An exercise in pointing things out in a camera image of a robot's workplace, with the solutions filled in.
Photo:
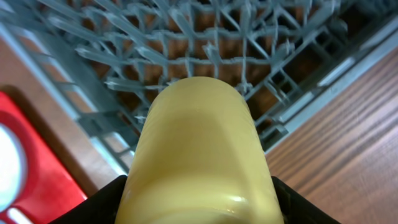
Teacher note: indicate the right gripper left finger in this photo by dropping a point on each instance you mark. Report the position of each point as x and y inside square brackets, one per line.
[100, 208]

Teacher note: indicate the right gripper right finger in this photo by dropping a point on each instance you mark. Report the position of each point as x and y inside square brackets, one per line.
[296, 209]

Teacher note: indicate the light blue plate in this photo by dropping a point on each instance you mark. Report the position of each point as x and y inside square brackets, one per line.
[13, 167]

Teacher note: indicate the yellow cup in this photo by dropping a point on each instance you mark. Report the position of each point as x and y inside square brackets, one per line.
[199, 160]

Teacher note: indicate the red serving tray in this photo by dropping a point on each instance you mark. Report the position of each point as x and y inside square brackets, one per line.
[49, 190]

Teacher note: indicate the grey dishwasher rack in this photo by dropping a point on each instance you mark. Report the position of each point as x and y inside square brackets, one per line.
[105, 61]

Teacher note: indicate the white plastic spoon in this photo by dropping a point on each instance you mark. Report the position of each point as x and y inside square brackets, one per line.
[17, 217]

